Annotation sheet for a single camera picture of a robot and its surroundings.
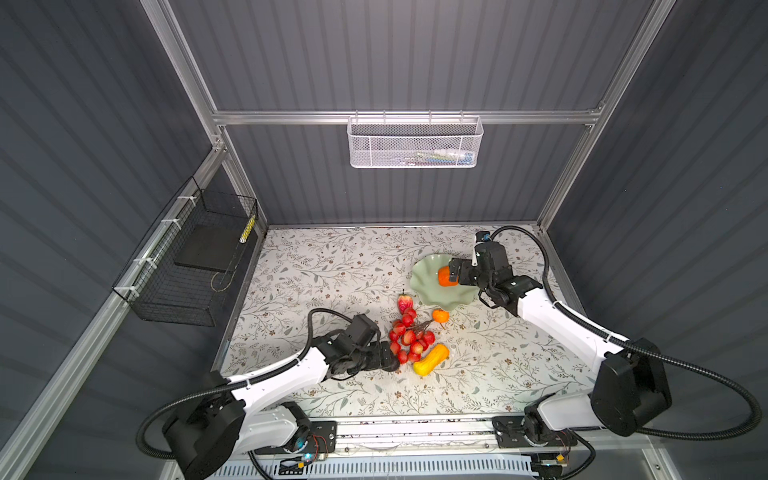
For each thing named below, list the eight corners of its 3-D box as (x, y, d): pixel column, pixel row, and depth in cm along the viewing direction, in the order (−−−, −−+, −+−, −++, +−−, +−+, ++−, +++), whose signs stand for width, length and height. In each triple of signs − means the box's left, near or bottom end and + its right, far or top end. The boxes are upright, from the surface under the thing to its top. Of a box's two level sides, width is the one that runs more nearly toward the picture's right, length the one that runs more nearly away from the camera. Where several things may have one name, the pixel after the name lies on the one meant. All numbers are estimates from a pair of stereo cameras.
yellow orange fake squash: (421, 380, 84) (422, 376, 81) (411, 368, 86) (412, 364, 83) (449, 356, 89) (451, 351, 86) (439, 345, 91) (441, 340, 88)
